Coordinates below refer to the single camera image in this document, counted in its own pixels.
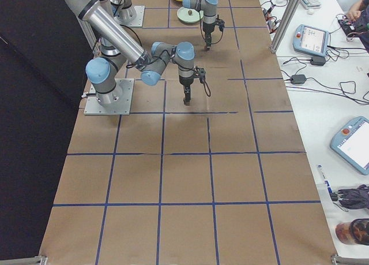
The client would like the light green plate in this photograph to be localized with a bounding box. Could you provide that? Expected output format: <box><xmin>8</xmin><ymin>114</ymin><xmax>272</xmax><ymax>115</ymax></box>
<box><xmin>176</xmin><ymin>7</ymin><xmax>204</xmax><ymax>24</ymax></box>

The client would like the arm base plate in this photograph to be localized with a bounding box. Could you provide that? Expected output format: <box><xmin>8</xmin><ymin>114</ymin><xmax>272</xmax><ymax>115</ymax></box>
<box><xmin>84</xmin><ymin>79</ymin><xmax>134</xmax><ymax>115</ymax></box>
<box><xmin>114</xmin><ymin>6</ymin><xmax>145</xmax><ymax>28</ymax></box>

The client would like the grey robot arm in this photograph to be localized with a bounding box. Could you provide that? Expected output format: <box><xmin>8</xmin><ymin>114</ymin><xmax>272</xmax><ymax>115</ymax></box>
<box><xmin>65</xmin><ymin>0</ymin><xmax>211</xmax><ymax>107</ymax></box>
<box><xmin>110</xmin><ymin>0</ymin><xmax>225</xmax><ymax>50</ymax></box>

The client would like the aluminium post right side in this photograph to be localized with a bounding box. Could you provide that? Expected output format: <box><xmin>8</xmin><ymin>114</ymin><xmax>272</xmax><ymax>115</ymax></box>
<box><xmin>270</xmin><ymin>0</ymin><xmax>300</xmax><ymax>54</ymax></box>

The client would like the teach pendant near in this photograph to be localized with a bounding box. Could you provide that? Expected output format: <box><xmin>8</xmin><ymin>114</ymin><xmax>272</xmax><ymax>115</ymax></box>
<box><xmin>330</xmin><ymin>116</ymin><xmax>369</xmax><ymax>176</ymax></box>

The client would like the teach pendant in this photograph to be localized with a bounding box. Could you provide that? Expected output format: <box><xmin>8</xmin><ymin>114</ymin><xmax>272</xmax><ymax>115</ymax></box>
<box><xmin>292</xmin><ymin>24</ymin><xmax>329</xmax><ymax>57</ymax></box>
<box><xmin>330</xmin><ymin>116</ymin><xmax>369</xmax><ymax>176</ymax></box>

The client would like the teach pendant far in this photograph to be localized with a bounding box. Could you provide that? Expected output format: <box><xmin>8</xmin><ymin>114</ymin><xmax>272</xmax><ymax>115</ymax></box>
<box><xmin>292</xmin><ymin>24</ymin><xmax>329</xmax><ymax>57</ymax></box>

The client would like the person at desk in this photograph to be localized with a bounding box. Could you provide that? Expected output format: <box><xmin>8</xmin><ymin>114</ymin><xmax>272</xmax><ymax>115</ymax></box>
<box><xmin>346</xmin><ymin>0</ymin><xmax>368</xmax><ymax>52</ymax></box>

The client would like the black power adapter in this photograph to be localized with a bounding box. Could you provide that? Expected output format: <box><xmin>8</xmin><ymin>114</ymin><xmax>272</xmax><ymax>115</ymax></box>
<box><xmin>310</xmin><ymin>56</ymin><xmax>326</xmax><ymax>66</ymax></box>
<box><xmin>290</xmin><ymin>74</ymin><xmax>307</xmax><ymax>85</ymax></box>

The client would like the white keyboard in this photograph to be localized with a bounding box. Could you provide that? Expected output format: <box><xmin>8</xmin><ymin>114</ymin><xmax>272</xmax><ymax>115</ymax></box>
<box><xmin>300</xmin><ymin>0</ymin><xmax>321</xmax><ymax>9</ymax></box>

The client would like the folded dark umbrella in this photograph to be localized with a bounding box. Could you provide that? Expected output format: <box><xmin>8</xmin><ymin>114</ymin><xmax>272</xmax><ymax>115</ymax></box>
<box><xmin>330</xmin><ymin>184</ymin><xmax>368</xmax><ymax>210</ymax></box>

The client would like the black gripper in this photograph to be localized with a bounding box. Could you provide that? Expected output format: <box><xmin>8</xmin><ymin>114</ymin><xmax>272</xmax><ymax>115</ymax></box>
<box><xmin>200</xmin><ymin>15</ymin><xmax>225</xmax><ymax>50</ymax></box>
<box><xmin>178</xmin><ymin>66</ymin><xmax>206</xmax><ymax>106</ymax></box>

